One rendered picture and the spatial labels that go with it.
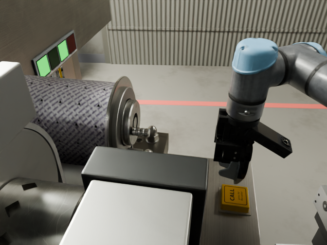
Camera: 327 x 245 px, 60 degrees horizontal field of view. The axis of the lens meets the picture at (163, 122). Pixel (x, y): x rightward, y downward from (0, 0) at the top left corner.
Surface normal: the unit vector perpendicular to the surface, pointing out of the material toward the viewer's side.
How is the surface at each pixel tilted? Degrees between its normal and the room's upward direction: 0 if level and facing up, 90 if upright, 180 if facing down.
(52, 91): 18
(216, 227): 0
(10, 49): 90
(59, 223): 25
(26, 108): 90
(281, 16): 90
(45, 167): 90
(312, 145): 0
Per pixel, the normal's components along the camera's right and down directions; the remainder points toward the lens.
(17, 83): 0.99, 0.10
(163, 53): -0.04, 0.58
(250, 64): -0.49, 0.48
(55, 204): -0.03, -0.71
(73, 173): 0.02, -0.88
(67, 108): -0.11, -0.22
